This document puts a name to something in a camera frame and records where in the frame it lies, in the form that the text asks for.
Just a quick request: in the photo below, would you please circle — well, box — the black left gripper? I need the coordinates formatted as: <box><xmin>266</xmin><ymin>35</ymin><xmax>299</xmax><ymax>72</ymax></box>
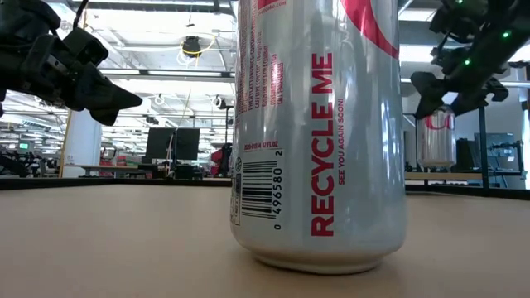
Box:
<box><xmin>0</xmin><ymin>35</ymin><xmax>144</xmax><ymax>127</ymax></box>

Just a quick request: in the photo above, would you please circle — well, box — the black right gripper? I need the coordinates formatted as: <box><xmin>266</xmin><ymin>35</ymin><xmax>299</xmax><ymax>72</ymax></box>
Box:
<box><xmin>409</xmin><ymin>41</ymin><xmax>510</xmax><ymax>121</ymax></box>

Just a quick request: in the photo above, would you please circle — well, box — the silver diet cola can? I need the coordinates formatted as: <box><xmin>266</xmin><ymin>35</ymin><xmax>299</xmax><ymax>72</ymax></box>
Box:
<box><xmin>416</xmin><ymin>104</ymin><xmax>457</xmax><ymax>169</ymax></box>
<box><xmin>229</xmin><ymin>0</ymin><xmax>408</xmax><ymax>275</ymax></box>

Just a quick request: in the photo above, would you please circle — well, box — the light wooden shelf board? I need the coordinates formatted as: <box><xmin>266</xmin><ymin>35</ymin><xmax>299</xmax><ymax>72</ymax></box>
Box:
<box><xmin>405</xmin><ymin>171</ymin><xmax>484</xmax><ymax>181</ymax></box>

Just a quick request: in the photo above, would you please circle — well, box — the white building pillar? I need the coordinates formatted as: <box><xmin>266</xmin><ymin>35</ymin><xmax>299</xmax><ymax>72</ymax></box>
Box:
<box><xmin>61</xmin><ymin>109</ymin><xmax>103</xmax><ymax>179</ymax></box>

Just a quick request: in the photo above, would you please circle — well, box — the yellow slanted pole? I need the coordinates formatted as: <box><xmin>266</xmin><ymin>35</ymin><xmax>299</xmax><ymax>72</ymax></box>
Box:
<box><xmin>57</xmin><ymin>109</ymin><xmax>70</xmax><ymax>179</ymax></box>

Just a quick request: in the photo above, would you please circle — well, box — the black computer monitor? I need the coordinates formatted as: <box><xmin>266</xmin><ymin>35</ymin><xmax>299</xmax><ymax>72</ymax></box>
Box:
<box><xmin>145</xmin><ymin>127</ymin><xmax>201</xmax><ymax>161</ymax></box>

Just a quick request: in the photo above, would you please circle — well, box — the red office chair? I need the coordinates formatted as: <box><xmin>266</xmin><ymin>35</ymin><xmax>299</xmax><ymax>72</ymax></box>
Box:
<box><xmin>209</xmin><ymin>142</ymin><xmax>233</xmax><ymax>177</ymax></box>

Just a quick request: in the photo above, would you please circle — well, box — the tan work surface board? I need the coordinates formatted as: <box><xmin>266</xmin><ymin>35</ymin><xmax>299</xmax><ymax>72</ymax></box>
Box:
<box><xmin>0</xmin><ymin>184</ymin><xmax>530</xmax><ymax>298</ymax></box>

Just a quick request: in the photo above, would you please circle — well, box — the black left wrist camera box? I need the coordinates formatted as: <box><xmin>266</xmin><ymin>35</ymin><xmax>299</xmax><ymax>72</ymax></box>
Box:
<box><xmin>61</xmin><ymin>26</ymin><xmax>110</xmax><ymax>67</ymax></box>

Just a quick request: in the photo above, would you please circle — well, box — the black aluminium table frame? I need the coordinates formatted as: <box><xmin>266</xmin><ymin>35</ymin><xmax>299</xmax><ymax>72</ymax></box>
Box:
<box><xmin>0</xmin><ymin>176</ymin><xmax>500</xmax><ymax>199</ymax></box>

